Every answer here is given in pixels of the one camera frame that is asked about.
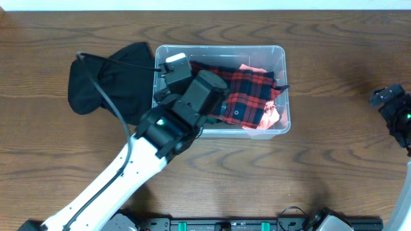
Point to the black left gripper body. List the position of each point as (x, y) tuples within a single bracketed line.
[(163, 96)]

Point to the pink t-shirt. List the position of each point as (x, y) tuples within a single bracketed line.
[(270, 115)]

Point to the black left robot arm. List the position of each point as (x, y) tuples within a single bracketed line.
[(164, 132)]

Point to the red navy plaid shirt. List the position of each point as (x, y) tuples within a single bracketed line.
[(248, 93)]

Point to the dark green garment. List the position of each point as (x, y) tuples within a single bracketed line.
[(212, 120)]

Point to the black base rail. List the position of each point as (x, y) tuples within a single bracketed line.
[(166, 224)]

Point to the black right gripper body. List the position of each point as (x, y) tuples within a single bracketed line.
[(399, 116)]

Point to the clear plastic storage container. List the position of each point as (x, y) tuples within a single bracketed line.
[(270, 58)]

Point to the black shirt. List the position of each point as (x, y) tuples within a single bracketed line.
[(129, 86)]

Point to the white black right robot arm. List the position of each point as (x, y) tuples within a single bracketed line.
[(399, 220)]

